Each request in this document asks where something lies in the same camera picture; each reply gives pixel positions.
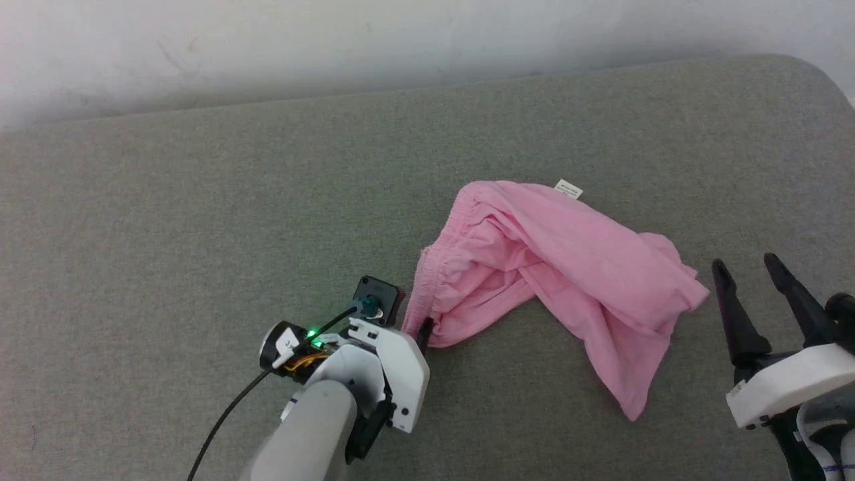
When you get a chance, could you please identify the pink shorts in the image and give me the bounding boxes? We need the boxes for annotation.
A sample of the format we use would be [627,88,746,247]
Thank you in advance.
[401,179,711,422]

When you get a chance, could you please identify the grey fabric sofa cushion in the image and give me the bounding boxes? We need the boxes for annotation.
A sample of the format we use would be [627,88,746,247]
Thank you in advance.
[0,53,855,481]

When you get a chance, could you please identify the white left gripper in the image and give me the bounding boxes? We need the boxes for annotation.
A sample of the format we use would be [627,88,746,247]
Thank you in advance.
[259,317,436,465]

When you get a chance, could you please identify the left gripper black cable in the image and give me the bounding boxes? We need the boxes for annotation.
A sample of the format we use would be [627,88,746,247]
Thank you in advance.
[187,304,365,481]

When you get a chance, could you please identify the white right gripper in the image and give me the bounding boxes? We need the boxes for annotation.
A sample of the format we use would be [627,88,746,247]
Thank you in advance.
[711,253,855,430]

